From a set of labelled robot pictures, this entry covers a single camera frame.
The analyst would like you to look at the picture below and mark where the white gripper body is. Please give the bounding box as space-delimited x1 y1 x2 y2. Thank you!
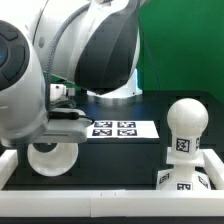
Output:
34 108 94 144

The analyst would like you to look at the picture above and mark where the white lamp shade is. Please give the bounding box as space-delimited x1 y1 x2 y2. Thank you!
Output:
27 143 78 177

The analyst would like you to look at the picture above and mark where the white lamp bulb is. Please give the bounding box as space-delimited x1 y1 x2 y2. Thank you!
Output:
167 98 209 159

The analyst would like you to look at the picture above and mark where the white lamp base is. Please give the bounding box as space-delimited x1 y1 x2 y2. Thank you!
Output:
156 147 211 191

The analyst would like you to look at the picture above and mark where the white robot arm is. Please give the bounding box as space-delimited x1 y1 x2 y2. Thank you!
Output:
0 0 142 147

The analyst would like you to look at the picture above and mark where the white marker sheet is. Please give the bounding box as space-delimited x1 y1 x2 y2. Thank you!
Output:
87 120 159 139

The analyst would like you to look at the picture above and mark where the white left fence rail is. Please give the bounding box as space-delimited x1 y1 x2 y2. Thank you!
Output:
0 150 18 191

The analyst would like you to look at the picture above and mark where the white fence rail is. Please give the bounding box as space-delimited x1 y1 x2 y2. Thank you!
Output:
203 149 224 190
0 190 224 218
0 150 18 191

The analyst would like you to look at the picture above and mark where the white front fence rail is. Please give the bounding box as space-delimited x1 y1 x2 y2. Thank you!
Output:
0 190 224 218

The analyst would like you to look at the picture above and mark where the white right fence rail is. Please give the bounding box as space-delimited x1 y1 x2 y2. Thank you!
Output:
203 149 224 190

